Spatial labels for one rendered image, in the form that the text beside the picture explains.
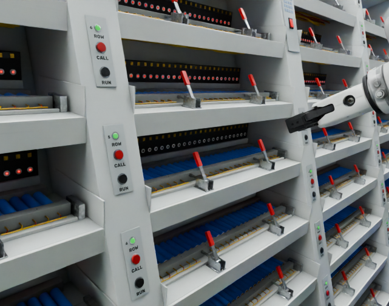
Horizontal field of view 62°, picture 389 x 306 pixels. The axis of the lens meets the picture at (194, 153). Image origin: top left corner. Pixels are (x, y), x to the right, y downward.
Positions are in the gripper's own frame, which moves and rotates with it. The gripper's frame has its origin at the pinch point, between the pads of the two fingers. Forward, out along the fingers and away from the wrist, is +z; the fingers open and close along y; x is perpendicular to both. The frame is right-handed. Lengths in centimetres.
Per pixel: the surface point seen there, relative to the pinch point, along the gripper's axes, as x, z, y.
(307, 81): 24, 29, 78
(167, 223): -11.6, 21.0, -25.5
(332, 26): 47, 19, 101
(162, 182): -3.2, 24.8, -20.9
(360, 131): -5, 22, 98
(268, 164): -6.6, 19.9, 13.4
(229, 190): -9.6, 19.7, -6.0
